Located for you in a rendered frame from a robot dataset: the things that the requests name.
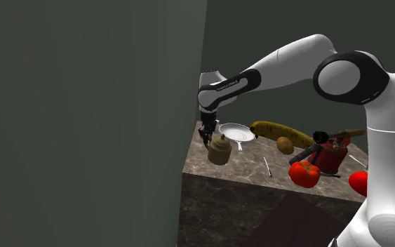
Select red canister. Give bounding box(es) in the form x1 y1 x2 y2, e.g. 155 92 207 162
307 136 352 175

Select spotted yellow banana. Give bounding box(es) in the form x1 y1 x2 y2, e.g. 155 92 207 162
248 120 316 150

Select beige lidded jar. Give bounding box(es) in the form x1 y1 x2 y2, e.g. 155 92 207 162
206 133 233 166

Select thin white utensil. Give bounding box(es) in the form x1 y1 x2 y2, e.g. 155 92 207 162
348 154 368 169

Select brown marble counter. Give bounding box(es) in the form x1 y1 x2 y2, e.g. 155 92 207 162
177 119 370 247

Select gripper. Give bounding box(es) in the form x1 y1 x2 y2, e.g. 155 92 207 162
198 111 217 151

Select brown wooden-handled tool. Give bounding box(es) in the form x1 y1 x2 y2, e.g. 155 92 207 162
328 128 368 140

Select thin white pen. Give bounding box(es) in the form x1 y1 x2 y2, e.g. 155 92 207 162
262 156 274 178

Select dark grey long-handled tool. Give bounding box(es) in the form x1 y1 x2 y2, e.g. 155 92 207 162
288 131 330 166

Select red tomato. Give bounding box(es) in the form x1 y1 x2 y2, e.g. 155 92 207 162
348 171 369 198
288 161 321 189

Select white frying pan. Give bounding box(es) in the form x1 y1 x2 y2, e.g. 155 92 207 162
217 122 257 152

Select brown potato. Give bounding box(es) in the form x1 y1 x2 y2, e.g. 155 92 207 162
276 135 295 156

